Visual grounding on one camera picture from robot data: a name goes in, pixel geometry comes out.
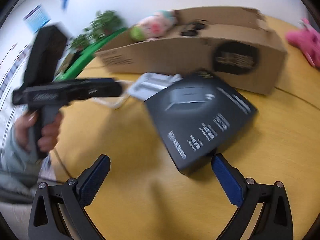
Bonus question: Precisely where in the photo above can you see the left grey sleeve forearm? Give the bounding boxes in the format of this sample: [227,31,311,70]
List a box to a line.
[1,128,56,204]

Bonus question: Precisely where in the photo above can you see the green plant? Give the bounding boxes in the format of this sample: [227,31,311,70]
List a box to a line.
[71,10,125,50]

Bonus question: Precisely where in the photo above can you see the left hand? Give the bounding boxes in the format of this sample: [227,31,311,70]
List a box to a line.
[13,109,63,153]

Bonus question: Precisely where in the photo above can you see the green rail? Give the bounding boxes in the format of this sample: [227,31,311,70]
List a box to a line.
[55,28,126,80]

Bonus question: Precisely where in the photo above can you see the black sunglasses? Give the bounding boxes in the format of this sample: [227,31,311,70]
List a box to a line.
[180,20,207,37]

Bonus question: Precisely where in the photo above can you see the black camera box left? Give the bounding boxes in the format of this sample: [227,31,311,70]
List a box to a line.
[20,25,68,90]

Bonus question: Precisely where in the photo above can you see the black cable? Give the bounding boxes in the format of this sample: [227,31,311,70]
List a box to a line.
[51,147,72,181]

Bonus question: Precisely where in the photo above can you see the cardboard box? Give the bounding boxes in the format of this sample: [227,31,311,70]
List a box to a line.
[96,7,287,95]

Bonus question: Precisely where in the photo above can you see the black charger box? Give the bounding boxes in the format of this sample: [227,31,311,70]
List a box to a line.
[145,70,258,176]

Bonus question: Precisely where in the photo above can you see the grey phone stand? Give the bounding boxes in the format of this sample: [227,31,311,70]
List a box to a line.
[127,73,182,101]

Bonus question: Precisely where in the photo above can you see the pink plush toy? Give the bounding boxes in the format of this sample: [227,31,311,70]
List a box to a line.
[285,18,319,69]

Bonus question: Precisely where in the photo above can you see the pig plush teal pink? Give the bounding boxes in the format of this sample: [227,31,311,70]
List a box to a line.
[130,10,178,42]

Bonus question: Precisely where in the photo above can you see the clear phone case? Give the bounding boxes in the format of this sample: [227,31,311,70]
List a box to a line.
[91,80,133,109]

